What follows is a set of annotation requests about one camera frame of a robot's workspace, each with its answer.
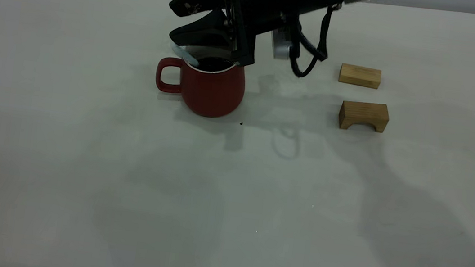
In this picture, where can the red ceramic mug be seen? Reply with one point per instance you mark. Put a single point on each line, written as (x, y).
(213, 92)

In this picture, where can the arched wooden block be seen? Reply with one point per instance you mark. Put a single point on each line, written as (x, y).
(365, 110)

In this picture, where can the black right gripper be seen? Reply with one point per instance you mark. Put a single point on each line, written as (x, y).
(271, 1)

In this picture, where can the flat rectangular wooden block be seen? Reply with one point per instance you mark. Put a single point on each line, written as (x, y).
(360, 76)

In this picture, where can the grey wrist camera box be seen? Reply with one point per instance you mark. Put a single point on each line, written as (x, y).
(281, 46)

